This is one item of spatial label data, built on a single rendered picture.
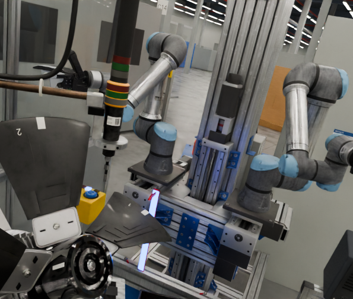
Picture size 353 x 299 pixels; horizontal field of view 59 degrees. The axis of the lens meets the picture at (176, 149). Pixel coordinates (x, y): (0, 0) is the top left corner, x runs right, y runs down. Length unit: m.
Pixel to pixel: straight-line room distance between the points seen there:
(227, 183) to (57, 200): 1.08
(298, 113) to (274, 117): 7.56
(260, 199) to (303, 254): 1.36
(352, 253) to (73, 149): 0.76
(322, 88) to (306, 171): 0.37
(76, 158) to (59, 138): 0.06
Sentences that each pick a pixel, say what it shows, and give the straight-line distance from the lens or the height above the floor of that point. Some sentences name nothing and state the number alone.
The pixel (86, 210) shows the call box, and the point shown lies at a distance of 1.17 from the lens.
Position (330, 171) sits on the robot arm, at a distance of 1.17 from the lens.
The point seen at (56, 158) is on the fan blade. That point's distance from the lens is 0.75.
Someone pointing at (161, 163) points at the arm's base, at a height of 1.10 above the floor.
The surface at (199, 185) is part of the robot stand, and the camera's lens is 1.59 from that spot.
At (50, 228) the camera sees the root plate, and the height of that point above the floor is 1.25.
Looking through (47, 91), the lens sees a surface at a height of 1.53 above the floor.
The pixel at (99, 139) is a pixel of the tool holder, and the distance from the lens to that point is 0.63.
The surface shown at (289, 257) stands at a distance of 2.74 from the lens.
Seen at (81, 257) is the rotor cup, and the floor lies 1.24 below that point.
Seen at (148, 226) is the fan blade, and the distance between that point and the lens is 0.90.
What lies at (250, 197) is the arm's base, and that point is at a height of 1.09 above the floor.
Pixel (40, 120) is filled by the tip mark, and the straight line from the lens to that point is 0.79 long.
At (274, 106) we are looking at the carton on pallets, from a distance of 8.79.
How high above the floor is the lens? 1.66
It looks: 19 degrees down
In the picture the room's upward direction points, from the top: 12 degrees clockwise
